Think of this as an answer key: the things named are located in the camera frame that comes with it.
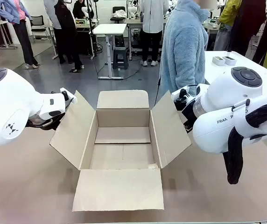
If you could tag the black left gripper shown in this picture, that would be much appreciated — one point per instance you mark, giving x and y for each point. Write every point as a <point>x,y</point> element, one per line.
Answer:
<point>44,123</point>

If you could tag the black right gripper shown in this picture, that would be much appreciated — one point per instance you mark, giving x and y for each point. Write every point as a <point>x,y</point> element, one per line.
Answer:
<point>188,114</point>

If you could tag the large brown cardboard box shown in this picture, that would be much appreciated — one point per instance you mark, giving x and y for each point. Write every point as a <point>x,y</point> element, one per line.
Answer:
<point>119,191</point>

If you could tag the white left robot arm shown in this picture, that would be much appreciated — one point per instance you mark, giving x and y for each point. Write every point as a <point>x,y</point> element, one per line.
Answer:
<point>7,105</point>

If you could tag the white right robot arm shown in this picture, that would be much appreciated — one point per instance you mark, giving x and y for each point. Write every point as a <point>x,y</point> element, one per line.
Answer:
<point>217,133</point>

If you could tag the person left forearm blue sleeve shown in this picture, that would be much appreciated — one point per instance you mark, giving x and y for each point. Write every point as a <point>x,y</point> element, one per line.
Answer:
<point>202,70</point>

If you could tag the small white tray box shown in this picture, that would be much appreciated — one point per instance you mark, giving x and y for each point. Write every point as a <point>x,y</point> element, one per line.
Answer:
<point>218,61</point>
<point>229,61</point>

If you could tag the person in blue fleece jacket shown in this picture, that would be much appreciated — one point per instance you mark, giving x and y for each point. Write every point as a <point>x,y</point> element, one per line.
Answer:
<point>182,46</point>

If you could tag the dark plastic step stool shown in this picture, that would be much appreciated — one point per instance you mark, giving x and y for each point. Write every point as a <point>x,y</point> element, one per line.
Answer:
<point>120,56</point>

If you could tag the black stand pole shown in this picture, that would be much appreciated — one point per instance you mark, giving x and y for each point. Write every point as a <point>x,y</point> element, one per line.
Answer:
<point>91,35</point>

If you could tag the black mesh office chair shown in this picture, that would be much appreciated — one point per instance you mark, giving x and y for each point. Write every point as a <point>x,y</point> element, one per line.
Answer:
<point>37,22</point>

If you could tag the person in dark apron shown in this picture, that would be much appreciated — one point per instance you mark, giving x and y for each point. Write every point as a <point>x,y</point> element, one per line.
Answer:
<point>64,23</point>

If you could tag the person in white coat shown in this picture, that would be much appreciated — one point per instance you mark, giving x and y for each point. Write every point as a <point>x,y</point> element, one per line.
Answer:
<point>151,18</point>

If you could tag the grey equipment workbench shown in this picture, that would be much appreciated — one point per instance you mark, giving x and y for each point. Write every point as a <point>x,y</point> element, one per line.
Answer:
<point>133,21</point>

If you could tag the person in dark coat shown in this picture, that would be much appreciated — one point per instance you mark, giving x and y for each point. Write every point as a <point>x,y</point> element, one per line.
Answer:
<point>248,23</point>

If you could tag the person in yellow jacket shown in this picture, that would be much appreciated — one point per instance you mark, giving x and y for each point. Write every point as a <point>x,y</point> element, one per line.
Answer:
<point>228,11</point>

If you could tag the white height-adjustable desk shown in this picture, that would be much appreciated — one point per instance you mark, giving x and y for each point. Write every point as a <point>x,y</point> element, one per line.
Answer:
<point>110,29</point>

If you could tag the person in blue shirt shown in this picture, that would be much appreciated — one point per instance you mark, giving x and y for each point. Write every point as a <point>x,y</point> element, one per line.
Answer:
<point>9,11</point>

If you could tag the seated person in black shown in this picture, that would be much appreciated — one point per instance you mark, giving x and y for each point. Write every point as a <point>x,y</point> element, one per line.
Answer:
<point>78,9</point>

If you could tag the black chair with white cloth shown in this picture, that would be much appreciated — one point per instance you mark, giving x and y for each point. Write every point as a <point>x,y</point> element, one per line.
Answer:
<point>118,15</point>

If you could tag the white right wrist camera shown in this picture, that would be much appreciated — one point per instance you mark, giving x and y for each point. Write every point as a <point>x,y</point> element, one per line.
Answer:
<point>178,93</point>

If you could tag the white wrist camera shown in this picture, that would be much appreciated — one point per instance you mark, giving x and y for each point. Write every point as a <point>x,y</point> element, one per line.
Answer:
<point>178,93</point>
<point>71,96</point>

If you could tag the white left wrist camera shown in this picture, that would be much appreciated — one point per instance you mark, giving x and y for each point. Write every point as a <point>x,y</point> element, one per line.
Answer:
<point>71,96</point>

